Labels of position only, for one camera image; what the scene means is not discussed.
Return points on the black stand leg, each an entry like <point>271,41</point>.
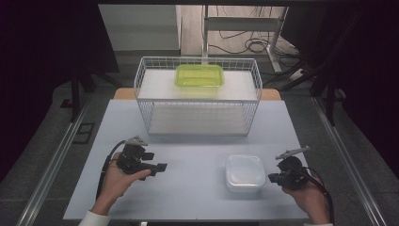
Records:
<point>75,94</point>

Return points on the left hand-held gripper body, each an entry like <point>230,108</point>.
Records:
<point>131,158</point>

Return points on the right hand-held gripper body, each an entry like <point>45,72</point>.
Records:
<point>291,171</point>

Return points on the person's right hand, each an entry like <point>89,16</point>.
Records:
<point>309,199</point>

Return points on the person's left hand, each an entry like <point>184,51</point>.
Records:
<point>116,185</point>

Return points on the wooden table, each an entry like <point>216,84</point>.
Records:
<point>124,94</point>

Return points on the white metal desk frame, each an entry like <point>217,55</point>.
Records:
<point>241,23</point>

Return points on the black stand legs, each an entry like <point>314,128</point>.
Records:
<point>326,84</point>

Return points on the green plastic container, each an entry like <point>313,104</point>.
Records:
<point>199,76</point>

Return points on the person's left white sleeve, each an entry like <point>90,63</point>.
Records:
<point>94,219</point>

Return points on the clear white plastic container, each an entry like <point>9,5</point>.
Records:
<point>244,172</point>

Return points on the metal floor rail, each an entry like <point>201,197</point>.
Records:
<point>348,163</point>
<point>50,169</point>

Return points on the white cabinet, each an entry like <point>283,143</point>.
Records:
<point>139,28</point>

